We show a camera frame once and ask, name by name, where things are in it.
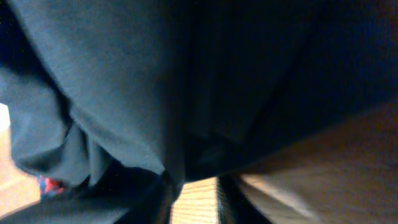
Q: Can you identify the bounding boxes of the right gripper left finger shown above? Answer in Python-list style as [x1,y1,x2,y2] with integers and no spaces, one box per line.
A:
[1,169,177,224]

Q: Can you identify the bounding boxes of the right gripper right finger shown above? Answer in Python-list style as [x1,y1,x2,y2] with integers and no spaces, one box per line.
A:
[217,175,272,224]

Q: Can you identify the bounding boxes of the black leggings with red waistband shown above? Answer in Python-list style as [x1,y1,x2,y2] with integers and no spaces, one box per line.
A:
[1,1,397,207]

